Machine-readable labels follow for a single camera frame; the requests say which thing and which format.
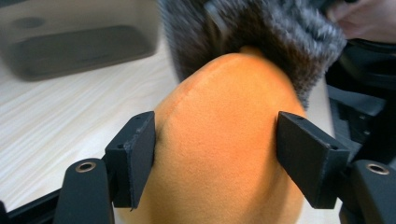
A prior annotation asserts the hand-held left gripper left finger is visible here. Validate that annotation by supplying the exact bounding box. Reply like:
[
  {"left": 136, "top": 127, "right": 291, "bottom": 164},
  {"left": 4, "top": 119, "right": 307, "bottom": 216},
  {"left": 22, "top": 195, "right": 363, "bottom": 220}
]
[{"left": 104, "top": 110, "right": 157, "bottom": 210}]

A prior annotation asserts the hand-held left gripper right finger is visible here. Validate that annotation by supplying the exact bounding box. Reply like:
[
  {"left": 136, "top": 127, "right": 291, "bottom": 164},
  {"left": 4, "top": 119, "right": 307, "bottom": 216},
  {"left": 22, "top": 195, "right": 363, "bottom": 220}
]
[{"left": 276, "top": 110, "right": 351, "bottom": 210}]

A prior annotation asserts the orange plush toy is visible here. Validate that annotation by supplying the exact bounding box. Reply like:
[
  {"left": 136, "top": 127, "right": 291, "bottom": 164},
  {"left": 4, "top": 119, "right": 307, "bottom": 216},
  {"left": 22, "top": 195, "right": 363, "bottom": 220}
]
[{"left": 116, "top": 46, "right": 308, "bottom": 224}]

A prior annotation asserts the grey fuzzy cloth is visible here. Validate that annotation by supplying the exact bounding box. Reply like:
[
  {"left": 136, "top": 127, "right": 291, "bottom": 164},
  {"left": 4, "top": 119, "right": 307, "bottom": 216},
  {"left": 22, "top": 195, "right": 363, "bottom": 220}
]
[{"left": 158, "top": 0, "right": 347, "bottom": 110}]

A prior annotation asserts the translucent plastic storage box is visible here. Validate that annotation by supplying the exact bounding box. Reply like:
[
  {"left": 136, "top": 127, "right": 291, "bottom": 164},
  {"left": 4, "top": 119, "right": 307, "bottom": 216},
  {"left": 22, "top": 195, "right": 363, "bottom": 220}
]
[{"left": 0, "top": 0, "right": 162, "bottom": 83}]

